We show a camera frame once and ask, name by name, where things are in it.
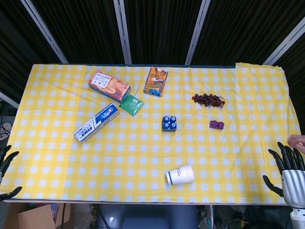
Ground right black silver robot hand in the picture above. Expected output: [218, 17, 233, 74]
[262, 142, 305, 209]

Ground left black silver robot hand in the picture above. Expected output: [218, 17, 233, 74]
[0, 145, 23, 202]

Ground purple toy block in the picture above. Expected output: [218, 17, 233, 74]
[209, 120, 225, 131]

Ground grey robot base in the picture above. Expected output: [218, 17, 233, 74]
[96, 204, 198, 229]

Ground white paper cups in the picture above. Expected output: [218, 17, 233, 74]
[166, 164, 195, 186]

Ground blue toy block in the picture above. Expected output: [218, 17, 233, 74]
[162, 115, 177, 132]

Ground person's bare hand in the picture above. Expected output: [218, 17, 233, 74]
[287, 135, 305, 153]

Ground brown cardboard box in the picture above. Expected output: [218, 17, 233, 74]
[9, 203, 71, 229]

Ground blue white toothpaste box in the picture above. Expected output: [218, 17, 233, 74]
[73, 103, 120, 143]

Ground dark red grape bunch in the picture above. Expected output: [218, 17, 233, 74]
[192, 93, 226, 109]

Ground yellow white checkered tablecloth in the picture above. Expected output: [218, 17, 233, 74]
[0, 62, 305, 206]

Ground orange cracker box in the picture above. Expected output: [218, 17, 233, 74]
[87, 69, 132, 101]

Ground green sachet packet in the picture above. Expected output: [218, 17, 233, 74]
[119, 94, 144, 117]

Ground orange blue snack box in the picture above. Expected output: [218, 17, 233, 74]
[143, 67, 169, 97]

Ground grey aluminium partition post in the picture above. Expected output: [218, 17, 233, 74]
[20, 0, 69, 64]
[184, 0, 211, 65]
[263, 18, 305, 65]
[0, 92, 20, 109]
[113, 0, 133, 64]

